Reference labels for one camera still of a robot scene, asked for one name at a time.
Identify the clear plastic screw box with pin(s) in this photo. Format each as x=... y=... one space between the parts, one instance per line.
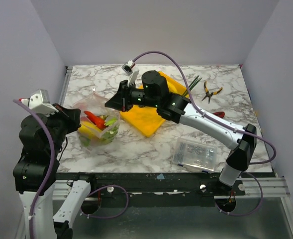
x=194 y=155

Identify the red utility knife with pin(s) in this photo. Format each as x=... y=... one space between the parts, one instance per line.
x=220 y=114

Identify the green chives bunch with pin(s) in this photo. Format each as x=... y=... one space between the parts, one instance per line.
x=192 y=85

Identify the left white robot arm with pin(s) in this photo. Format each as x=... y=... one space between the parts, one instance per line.
x=35 y=174

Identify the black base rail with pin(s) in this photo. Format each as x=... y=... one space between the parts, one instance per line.
x=151 y=189

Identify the yellow handled pliers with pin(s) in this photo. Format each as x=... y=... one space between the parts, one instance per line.
x=209 y=94

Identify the yellow plastic tray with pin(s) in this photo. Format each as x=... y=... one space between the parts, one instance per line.
x=146 y=120

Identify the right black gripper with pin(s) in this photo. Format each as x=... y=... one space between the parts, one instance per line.
x=126 y=95

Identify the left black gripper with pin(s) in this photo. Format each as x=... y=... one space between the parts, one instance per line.
x=73 y=115

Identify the celery stalk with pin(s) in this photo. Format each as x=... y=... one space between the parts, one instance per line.
x=106 y=136

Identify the clear zip top bag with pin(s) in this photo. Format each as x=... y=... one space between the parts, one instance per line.
x=95 y=103

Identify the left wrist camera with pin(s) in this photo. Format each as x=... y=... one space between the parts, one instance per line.
x=39 y=102

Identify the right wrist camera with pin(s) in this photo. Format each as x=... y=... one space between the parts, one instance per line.
x=131 y=70

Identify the red chili pepper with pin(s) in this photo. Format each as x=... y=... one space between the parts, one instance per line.
x=97 y=121

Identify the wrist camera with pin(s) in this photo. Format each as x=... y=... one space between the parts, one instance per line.
x=39 y=102
x=131 y=70

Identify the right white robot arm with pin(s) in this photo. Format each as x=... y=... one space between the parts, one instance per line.
x=174 y=107

